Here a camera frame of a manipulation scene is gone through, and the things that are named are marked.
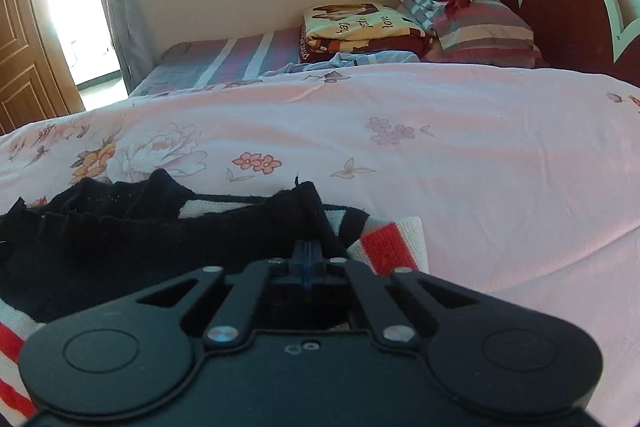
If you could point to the folded yellow printed blanket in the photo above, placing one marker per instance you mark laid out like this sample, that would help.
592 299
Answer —
360 27

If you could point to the red scalloped headboard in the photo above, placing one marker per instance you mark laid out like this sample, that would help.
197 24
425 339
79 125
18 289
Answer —
565 17

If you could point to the striped cat print sweater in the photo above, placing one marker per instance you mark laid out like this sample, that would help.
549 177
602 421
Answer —
100 247

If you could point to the striped pillow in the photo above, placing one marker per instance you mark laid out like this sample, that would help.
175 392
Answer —
480 27

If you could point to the light blue cloth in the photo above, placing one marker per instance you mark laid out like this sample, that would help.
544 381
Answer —
370 58

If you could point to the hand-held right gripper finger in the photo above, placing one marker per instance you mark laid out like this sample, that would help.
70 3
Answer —
311 264
300 264

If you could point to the brown wooden door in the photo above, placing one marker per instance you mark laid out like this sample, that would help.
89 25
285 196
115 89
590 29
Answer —
25 72

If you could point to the striped purple bed sheet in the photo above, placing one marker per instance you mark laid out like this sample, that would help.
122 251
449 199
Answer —
220 62

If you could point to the pink floral bed sheet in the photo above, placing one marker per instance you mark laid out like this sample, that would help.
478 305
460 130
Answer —
450 157

